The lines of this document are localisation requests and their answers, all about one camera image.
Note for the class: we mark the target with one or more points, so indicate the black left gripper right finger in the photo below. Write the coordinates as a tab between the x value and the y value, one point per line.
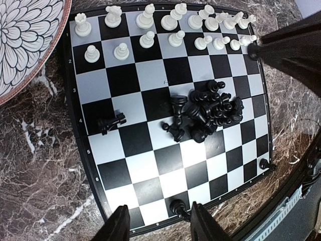
204	227

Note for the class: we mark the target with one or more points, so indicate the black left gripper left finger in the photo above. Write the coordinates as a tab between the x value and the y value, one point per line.
117	226

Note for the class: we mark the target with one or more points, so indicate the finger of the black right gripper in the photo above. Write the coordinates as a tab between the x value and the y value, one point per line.
293	50

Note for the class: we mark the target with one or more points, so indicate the black piece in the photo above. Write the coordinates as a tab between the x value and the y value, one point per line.
178	207
264	164

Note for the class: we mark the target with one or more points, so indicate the black white chess board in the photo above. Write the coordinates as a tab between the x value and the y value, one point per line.
139	164

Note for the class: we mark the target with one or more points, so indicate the fallen black chess rook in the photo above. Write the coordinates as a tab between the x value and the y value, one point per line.
106	125

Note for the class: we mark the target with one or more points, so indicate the pile of black chess pieces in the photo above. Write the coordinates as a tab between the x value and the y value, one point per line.
206	109

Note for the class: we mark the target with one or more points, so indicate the white pawn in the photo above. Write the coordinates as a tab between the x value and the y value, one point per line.
236	44
147	40
176	39
92	54
121	52
246	40
202	43
219	43

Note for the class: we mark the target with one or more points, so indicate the white far rook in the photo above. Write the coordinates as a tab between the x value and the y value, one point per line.
243	23

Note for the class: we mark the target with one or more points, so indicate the white far knight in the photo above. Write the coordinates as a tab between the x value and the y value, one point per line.
230	23

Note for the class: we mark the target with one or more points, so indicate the white far bishop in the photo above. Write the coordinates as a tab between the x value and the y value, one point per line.
212	23

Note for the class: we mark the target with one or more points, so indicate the white king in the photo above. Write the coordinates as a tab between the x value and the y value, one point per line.
196	21

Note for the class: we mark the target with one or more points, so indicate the white queen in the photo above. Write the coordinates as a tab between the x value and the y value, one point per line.
170	22

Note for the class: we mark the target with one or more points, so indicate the white bishop near plate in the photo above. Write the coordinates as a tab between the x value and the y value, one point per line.
145	19

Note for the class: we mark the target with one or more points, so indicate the white knight near plate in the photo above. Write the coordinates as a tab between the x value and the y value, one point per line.
113	17

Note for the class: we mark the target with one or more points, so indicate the white rook near plate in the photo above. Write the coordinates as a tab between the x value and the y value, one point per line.
83	28

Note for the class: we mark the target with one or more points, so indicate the floral patterned ceramic plate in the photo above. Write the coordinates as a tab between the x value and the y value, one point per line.
30	30

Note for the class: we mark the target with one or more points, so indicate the white slotted cable duct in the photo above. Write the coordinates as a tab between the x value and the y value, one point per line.
277	216

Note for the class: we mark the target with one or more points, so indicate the black front frame rail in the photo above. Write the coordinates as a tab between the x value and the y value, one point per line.
306	174

